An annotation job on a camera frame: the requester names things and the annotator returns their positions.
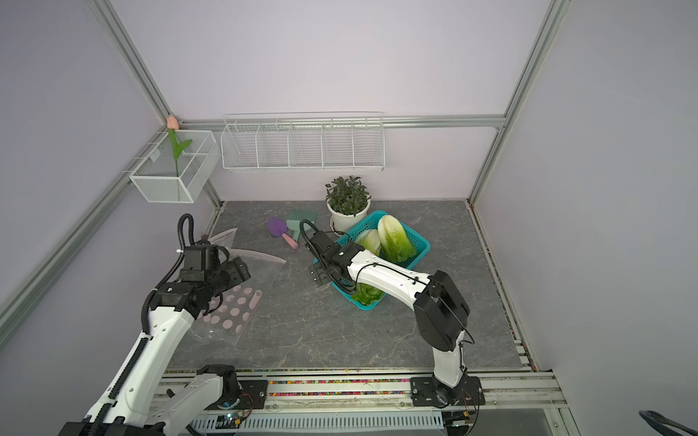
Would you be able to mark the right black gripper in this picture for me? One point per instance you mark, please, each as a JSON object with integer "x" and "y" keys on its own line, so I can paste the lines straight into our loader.
{"x": 316, "y": 273}

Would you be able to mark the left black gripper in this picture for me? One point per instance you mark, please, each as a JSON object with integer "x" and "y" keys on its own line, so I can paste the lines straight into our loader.
{"x": 237, "y": 270}

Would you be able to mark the clear pink-dotted zipper bag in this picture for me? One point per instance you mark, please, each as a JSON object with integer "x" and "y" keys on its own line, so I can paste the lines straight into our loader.
{"x": 231, "y": 318}

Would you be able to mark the chinese cabbage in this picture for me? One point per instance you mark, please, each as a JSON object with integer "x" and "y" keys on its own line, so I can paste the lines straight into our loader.
{"x": 396, "y": 246}
{"x": 366, "y": 294}
{"x": 370, "y": 240}

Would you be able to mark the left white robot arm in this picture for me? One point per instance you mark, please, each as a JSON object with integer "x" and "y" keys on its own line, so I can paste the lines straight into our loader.
{"x": 201, "y": 273}

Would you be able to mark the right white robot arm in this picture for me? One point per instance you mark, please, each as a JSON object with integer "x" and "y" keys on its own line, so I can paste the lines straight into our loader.
{"x": 439, "y": 308}

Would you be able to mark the potted green plant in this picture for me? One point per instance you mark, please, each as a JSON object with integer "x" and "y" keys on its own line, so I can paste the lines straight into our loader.
{"x": 348, "y": 201}

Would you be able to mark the artificial pink tulip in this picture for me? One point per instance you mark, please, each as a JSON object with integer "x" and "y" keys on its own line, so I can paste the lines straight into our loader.
{"x": 177, "y": 147}

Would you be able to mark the white mesh wall basket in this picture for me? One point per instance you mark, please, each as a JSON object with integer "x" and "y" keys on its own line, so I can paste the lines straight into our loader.
{"x": 155, "y": 177}

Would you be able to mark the white wire wall rack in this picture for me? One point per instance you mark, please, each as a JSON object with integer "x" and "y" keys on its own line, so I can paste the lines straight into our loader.
{"x": 311, "y": 141}

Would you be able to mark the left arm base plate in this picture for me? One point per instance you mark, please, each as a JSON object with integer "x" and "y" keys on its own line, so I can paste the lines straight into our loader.
{"x": 251, "y": 395}

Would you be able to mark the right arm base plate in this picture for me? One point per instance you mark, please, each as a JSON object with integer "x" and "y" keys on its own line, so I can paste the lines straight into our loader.
{"x": 428, "y": 391}

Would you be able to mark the black cable loop corner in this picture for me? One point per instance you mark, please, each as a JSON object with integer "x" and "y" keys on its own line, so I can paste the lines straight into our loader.
{"x": 665, "y": 426}

